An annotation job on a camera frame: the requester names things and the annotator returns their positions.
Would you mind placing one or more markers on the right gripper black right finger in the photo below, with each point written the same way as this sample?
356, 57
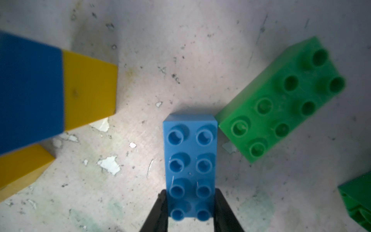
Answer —
224, 218

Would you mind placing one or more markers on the light blue long lego brick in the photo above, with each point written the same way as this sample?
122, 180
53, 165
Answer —
190, 152

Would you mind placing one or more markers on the yellow lego brick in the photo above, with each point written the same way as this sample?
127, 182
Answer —
21, 168
90, 89

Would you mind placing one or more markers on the dark green long lego brick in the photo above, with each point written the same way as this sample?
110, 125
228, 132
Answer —
289, 91

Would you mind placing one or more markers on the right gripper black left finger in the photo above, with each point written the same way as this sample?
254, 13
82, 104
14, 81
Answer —
157, 220

